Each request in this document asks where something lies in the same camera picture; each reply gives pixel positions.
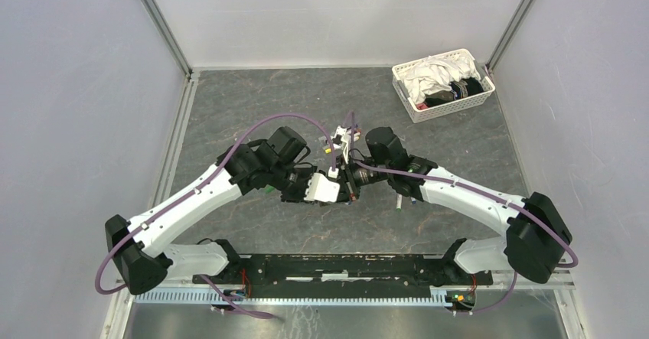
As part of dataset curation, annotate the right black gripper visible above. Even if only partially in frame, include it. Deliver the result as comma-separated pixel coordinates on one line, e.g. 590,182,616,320
334,153,392,204

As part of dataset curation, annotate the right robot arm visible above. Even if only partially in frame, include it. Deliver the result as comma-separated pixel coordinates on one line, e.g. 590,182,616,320
344,127,578,284

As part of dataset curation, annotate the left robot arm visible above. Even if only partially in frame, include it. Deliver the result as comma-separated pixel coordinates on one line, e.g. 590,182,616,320
99,126,313,295

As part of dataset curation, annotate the white plastic basket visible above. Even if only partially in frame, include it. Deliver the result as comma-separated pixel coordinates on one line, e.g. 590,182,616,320
392,48,495,123

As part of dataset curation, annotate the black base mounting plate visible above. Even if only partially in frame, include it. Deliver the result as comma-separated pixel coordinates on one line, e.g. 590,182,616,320
209,254,494,298

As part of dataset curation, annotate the white cloth in basket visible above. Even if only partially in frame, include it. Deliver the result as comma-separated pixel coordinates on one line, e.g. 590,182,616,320
398,54,481,105

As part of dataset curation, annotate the black cloth in basket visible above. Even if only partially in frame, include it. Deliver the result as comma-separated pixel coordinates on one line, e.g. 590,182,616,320
423,77,483,108

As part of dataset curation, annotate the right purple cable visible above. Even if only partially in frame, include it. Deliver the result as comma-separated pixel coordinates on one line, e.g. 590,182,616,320
342,111,580,315

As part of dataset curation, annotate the purple cable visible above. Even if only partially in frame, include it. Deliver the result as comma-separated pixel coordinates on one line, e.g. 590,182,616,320
342,111,580,315
94,113,338,320

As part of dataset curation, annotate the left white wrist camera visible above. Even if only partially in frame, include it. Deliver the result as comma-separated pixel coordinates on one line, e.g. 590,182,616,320
304,172,341,204

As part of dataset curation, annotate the white slotted cable duct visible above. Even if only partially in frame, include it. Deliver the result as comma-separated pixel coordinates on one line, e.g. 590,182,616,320
134,287,452,308

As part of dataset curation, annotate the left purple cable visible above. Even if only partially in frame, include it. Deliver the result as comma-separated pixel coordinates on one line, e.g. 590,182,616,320
94,113,338,320

